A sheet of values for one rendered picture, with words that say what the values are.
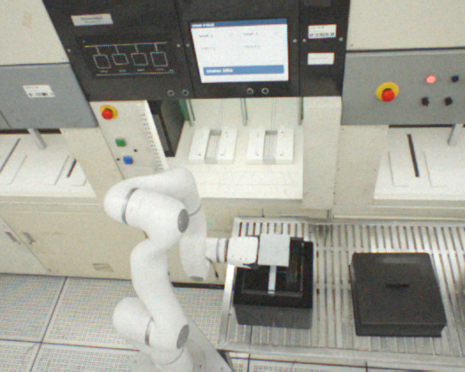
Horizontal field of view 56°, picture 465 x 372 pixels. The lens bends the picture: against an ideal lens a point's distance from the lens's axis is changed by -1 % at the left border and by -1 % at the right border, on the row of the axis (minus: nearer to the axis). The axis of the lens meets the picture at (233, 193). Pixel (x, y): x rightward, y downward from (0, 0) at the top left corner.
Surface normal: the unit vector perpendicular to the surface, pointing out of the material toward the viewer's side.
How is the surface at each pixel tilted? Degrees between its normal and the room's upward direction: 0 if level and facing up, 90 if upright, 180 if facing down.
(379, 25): 90
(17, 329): 0
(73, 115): 90
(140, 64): 90
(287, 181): 0
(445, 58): 90
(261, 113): 0
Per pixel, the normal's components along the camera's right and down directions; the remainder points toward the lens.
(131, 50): -0.11, 0.77
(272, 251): -0.11, -0.64
